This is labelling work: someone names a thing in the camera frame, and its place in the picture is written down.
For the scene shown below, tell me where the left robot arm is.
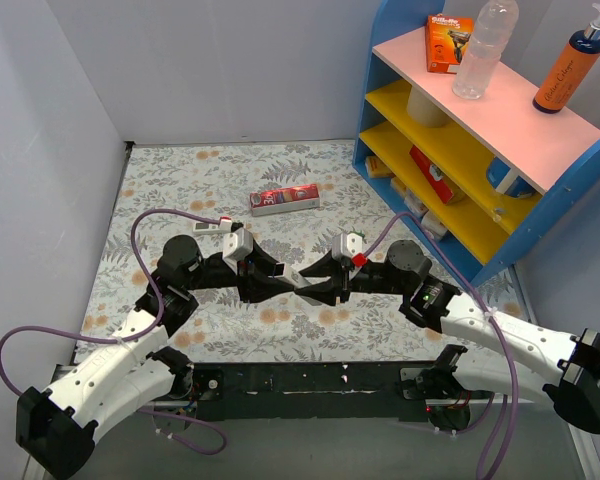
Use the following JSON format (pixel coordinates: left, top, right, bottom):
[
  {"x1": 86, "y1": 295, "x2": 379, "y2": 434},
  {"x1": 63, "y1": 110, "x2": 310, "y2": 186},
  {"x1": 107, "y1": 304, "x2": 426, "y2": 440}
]
[{"x1": 16, "y1": 228, "x2": 304, "y2": 479}]

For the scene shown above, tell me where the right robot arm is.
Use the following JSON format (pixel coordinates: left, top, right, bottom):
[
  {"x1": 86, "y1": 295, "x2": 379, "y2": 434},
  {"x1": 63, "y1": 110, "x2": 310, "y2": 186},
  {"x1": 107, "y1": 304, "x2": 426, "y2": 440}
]
[{"x1": 296, "y1": 236, "x2": 600, "y2": 434}]

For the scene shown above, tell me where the white air conditioner remote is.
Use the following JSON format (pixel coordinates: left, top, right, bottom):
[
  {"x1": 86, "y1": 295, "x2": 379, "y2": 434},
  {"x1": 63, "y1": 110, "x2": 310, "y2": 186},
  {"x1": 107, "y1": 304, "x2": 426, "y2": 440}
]
[{"x1": 192, "y1": 218, "x2": 233, "y2": 235}]

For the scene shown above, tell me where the red toothpaste box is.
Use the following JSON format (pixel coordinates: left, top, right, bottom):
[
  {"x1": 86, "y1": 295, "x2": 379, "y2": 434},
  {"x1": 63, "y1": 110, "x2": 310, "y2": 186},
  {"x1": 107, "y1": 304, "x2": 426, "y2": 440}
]
[{"x1": 249, "y1": 184, "x2": 321, "y2": 217}]

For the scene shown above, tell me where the floral table mat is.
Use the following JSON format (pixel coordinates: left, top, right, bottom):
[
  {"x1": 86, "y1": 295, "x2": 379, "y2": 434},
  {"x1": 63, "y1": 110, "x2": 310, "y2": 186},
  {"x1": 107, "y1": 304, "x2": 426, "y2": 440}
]
[{"x1": 75, "y1": 141, "x2": 447, "y2": 362}]

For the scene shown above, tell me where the yellow soap pack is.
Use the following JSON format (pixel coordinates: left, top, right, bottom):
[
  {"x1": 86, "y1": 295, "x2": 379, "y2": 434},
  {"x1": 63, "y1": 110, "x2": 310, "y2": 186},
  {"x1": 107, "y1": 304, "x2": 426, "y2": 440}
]
[{"x1": 365, "y1": 155, "x2": 394, "y2": 178}]

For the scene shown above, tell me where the red box on shelf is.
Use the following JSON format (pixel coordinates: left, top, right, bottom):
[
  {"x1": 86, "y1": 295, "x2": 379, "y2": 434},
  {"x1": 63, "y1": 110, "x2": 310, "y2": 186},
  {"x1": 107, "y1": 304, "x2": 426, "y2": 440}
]
[{"x1": 410, "y1": 146, "x2": 463, "y2": 205}]

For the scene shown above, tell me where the blue yellow pink shelf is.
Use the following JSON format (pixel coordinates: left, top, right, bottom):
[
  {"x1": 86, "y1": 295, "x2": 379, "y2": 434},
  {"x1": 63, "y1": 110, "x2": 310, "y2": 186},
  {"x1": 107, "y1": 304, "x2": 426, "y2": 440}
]
[{"x1": 353, "y1": 1, "x2": 600, "y2": 285}]

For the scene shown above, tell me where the beige paper roll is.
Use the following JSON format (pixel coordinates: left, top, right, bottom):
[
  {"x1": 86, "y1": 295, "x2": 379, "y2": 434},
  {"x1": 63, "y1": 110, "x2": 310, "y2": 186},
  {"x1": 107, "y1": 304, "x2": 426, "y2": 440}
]
[{"x1": 406, "y1": 87, "x2": 449, "y2": 128}]

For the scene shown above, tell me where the blue white container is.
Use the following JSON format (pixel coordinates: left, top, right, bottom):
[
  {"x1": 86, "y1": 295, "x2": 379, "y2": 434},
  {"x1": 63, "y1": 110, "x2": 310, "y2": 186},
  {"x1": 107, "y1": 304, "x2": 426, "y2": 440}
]
[{"x1": 486, "y1": 157, "x2": 536, "y2": 199}]

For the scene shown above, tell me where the orange razor box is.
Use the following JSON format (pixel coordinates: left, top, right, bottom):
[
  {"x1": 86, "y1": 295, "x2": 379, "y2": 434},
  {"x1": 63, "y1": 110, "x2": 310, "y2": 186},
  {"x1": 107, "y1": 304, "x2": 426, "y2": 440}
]
[{"x1": 425, "y1": 14, "x2": 474, "y2": 74}]

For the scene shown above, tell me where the clear plastic bottle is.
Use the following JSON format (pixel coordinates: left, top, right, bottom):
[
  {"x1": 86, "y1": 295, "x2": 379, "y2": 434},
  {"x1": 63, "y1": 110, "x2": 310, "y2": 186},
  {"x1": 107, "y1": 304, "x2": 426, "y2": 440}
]
[{"x1": 452, "y1": 0, "x2": 519, "y2": 100}]

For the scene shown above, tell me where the orange pump lotion bottle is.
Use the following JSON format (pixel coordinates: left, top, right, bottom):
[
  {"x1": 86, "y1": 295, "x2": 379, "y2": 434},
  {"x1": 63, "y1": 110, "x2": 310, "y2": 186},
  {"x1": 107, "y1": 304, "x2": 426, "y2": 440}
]
[{"x1": 532, "y1": 3, "x2": 600, "y2": 114}]

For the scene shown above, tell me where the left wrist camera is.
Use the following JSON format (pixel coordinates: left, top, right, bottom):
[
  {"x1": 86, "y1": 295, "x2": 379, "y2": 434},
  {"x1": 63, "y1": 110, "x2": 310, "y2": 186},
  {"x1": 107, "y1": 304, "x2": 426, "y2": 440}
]
[{"x1": 223, "y1": 227, "x2": 254, "y2": 261}]

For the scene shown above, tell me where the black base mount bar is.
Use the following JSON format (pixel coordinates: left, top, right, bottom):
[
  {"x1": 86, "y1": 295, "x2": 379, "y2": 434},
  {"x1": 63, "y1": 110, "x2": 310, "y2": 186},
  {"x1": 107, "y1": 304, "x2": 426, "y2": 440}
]
[{"x1": 179, "y1": 360, "x2": 491, "y2": 426}]

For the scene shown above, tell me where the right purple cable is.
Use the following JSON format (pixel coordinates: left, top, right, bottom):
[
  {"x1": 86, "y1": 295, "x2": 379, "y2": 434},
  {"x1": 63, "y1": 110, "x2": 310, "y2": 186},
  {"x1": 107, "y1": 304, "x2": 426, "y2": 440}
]
[{"x1": 362, "y1": 211, "x2": 521, "y2": 480}]

